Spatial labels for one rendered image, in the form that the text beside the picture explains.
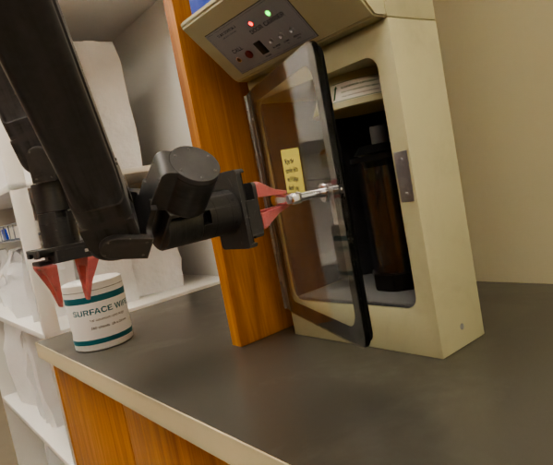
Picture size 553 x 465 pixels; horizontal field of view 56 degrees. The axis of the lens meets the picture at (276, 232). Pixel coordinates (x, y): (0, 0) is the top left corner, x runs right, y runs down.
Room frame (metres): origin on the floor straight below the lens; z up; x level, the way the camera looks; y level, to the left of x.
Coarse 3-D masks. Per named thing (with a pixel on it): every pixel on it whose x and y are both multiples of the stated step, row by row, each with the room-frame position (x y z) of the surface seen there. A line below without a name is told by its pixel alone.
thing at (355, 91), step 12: (348, 72) 0.82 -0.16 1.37; (360, 72) 0.81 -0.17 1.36; (372, 72) 0.80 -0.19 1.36; (336, 84) 0.82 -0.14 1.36; (348, 84) 0.81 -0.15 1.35; (360, 84) 0.80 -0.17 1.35; (372, 84) 0.79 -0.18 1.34; (336, 96) 0.82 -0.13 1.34; (348, 96) 0.80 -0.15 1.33; (360, 96) 0.79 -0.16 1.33; (372, 96) 0.79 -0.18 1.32; (336, 108) 0.81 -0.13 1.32; (348, 108) 0.95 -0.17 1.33; (360, 108) 0.95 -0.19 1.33; (372, 108) 0.95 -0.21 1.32
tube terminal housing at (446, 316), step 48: (384, 0) 0.70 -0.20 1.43; (336, 48) 0.78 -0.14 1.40; (384, 48) 0.71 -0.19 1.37; (432, 48) 0.76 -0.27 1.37; (384, 96) 0.72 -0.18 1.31; (432, 96) 0.74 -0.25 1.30; (432, 144) 0.73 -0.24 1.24; (432, 192) 0.72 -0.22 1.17; (432, 240) 0.71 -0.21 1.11; (432, 288) 0.70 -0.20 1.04; (336, 336) 0.86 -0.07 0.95; (384, 336) 0.78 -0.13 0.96; (432, 336) 0.71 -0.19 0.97
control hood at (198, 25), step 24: (216, 0) 0.79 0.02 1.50; (240, 0) 0.77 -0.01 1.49; (312, 0) 0.71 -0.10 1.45; (336, 0) 0.69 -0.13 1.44; (360, 0) 0.68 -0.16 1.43; (192, 24) 0.86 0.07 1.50; (216, 24) 0.83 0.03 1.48; (312, 24) 0.74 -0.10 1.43; (336, 24) 0.73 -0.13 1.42; (360, 24) 0.71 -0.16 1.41; (264, 72) 0.90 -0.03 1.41
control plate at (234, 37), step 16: (272, 0) 0.74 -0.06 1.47; (288, 0) 0.73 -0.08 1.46; (240, 16) 0.79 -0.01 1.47; (256, 16) 0.78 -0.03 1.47; (272, 16) 0.76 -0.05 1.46; (288, 16) 0.75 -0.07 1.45; (224, 32) 0.84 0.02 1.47; (240, 32) 0.82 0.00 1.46; (256, 32) 0.81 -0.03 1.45; (272, 32) 0.79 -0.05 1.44; (288, 32) 0.78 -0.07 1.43; (304, 32) 0.76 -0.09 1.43; (224, 48) 0.87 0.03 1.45; (240, 48) 0.85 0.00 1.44; (256, 48) 0.84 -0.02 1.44; (272, 48) 0.82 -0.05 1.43; (288, 48) 0.80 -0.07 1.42; (240, 64) 0.89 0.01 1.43; (256, 64) 0.87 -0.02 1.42
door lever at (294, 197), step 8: (320, 184) 0.69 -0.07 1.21; (296, 192) 0.67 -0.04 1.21; (304, 192) 0.68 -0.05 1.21; (312, 192) 0.68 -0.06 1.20; (320, 192) 0.68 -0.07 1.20; (272, 200) 0.74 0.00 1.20; (280, 200) 0.71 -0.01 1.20; (288, 200) 0.67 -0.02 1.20; (296, 200) 0.67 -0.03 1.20; (304, 200) 0.68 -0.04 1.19
